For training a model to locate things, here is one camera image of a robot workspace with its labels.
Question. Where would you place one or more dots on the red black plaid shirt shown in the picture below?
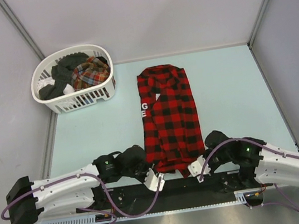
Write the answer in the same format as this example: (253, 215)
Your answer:
(172, 132)

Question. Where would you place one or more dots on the multicolour plaid shirt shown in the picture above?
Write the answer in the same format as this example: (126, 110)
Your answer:
(94, 71)

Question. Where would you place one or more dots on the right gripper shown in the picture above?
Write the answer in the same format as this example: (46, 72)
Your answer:
(205, 154)

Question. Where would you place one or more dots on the white cable duct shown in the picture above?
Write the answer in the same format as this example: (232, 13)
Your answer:
(101, 219)

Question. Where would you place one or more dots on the white garment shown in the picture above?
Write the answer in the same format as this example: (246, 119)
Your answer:
(45, 83)

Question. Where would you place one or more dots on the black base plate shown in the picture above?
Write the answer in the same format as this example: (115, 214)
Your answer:
(183, 193)

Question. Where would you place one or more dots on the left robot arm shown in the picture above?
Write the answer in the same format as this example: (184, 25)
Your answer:
(83, 190)

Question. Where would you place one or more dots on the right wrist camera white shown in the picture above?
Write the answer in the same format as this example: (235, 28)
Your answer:
(197, 170)

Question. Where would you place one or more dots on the dark grey garment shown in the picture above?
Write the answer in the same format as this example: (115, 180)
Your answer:
(62, 75)

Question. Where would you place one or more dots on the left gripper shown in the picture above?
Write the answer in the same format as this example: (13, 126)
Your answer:
(147, 166)

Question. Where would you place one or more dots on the aluminium corner post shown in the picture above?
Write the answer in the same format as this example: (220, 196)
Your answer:
(265, 1)
(20, 28)

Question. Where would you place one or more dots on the left aluminium corner post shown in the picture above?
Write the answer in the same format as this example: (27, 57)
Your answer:
(20, 28)

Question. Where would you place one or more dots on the right aluminium corner post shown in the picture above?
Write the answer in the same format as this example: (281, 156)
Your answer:
(265, 1)

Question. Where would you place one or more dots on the white laundry basket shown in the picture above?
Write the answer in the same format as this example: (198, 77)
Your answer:
(81, 98)

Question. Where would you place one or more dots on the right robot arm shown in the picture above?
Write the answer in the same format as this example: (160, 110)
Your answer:
(259, 162)

